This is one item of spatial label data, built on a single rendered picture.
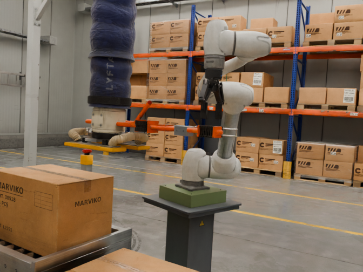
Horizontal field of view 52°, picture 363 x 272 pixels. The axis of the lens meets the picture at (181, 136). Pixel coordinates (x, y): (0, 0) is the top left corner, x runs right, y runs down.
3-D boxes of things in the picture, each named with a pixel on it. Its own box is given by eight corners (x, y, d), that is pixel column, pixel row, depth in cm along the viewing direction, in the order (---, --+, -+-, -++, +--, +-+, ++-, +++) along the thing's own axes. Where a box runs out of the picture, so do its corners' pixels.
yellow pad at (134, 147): (91, 144, 207) (91, 135, 207) (103, 143, 215) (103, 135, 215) (138, 150, 189) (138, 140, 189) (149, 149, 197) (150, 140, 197)
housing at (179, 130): (173, 135, 168) (173, 125, 168) (181, 134, 174) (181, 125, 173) (186, 136, 164) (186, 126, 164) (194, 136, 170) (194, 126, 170)
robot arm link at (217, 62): (200, 55, 159) (199, 69, 159) (219, 54, 154) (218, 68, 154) (210, 58, 166) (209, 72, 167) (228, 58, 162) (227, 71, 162)
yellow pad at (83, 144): (64, 145, 191) (64, 136, 191) (78, 144, 199) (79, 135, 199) (112, 152, 173) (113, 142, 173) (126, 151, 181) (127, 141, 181)
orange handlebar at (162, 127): (69, 123, 205) (69, 116, 205) (107, 123, 230) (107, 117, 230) (219, 136, 156) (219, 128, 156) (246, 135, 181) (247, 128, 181)
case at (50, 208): (-9, 235, 221) (-8, 169, 219) (47, 221, 255) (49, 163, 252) (55, 262, 189) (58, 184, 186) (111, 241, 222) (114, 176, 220)
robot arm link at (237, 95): (207, 166, 266) (237, 168, 266) (207, 183, 254) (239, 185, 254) (219, 75, 215) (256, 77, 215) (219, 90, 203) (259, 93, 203)
